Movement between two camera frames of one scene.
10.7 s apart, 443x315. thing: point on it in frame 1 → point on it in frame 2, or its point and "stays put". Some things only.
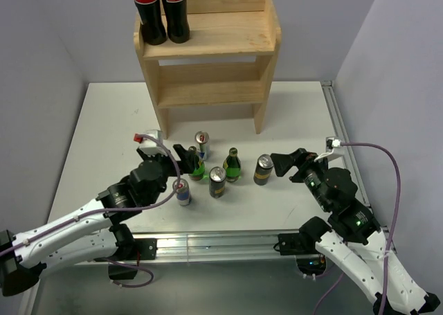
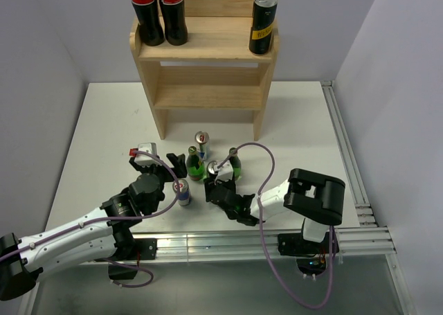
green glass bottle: x=199 y=173 stays put
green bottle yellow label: x=232 y=165 stays put
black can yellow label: x=264 y=166 → x=264 y=15
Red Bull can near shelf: x=202 y=140 stays put
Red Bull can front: x=183 y=194 stays put
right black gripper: x=303 y=160 → x=209 y=184
